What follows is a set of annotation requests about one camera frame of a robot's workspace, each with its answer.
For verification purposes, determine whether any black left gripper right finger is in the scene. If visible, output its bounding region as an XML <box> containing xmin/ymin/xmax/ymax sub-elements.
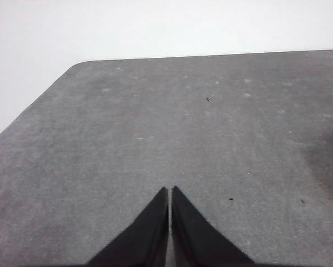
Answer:
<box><xmin>170</xmin><ymin>185</ymin><xmax>256</xmax><ymax>265</ymax></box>

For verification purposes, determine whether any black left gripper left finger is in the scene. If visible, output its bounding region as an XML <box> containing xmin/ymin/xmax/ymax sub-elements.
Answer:
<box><xmin>85</xmin><ymin>186</ymin><xmax>170</xmax><ymax>265</ymax></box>

